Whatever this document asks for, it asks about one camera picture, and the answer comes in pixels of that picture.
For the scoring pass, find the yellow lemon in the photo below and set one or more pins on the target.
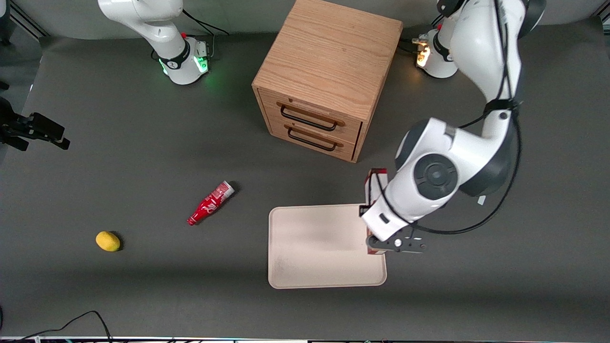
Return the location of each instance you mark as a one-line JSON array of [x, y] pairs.
[[107, 241]]

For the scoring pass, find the aluminium frame rail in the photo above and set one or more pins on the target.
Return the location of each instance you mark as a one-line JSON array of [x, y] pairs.
[[28, 21]]

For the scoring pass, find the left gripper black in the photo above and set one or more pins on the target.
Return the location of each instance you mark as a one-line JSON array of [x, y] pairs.
[[362, 210]]

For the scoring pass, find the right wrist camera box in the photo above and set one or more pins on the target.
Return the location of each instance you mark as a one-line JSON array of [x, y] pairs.
[[14, 143]]

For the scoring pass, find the wooden drawer front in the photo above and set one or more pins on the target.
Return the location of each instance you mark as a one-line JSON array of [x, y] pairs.
[[348, 150], [350, 128]]

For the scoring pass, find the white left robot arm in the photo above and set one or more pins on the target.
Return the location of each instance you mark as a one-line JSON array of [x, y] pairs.
[[481, 47]]

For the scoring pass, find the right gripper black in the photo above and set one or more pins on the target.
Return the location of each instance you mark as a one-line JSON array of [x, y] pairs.
[[24, 127]]

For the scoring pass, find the beige rectangular tray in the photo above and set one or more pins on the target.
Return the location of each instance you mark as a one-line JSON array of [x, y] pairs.
[[314, 247]]

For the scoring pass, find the red cookie box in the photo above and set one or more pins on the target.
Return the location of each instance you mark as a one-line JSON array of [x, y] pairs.
[[376, 178]]

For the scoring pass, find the red soda bottle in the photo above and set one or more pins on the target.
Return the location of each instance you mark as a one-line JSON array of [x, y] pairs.
[[209, 204]]

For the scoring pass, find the wooden drawer cabinet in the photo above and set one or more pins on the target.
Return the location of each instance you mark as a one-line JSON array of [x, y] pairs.
[[329, 52]]

